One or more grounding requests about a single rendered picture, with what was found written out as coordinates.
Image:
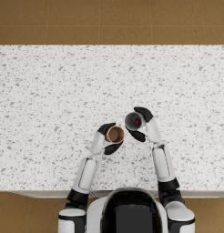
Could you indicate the red berry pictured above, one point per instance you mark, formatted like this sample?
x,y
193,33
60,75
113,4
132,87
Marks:
x,y
137,121

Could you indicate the robot body dark round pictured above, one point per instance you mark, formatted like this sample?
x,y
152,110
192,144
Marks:
x,y
129,212

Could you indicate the brown paper cup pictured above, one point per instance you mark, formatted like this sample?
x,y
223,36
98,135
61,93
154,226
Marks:
x,y
115,134

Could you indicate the grey cup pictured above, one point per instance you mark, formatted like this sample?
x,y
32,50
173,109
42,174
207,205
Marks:
x,y
134,121

